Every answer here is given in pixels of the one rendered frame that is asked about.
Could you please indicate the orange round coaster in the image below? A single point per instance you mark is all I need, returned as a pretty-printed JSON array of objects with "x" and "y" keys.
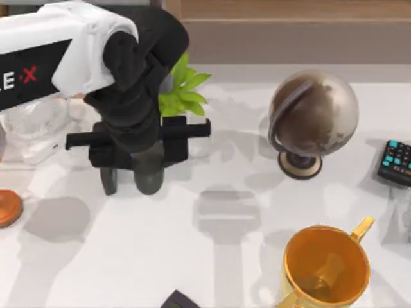
[{"x": 9, "y": 208}]

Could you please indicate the black calculator with teal keys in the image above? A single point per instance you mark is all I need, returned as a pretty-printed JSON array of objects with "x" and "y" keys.
[{"x": 396, "y": 162}]

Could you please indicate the clear glass bottle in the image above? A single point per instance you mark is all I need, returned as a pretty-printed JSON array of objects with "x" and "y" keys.
[{"x": 403, "y": 215}]

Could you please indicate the gold trophy cup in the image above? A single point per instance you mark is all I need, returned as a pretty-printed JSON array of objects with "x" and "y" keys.
[{"x": 324, "y": 266}]

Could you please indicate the white translucent container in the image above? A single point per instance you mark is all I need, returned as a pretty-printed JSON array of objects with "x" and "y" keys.
[{"x": 35, "y": 131}]

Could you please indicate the black flat device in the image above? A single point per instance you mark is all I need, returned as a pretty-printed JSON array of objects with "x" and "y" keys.
[{"x": 178, "y": 301}]

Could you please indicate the green leafy plant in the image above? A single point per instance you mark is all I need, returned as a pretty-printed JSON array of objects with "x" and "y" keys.
[{"x": 183, "y": 96}]

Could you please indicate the brown globe on stand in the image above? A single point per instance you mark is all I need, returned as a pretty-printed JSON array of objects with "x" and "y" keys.
[{"x": 316, "y": 112}]

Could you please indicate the dark olive bottle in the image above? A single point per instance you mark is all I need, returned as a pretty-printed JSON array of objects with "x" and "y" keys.
[{"x": 149, "y": 176}]

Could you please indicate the wooden cabinet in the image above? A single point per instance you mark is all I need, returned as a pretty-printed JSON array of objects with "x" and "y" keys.
[{"x": 295, "y": 32}]

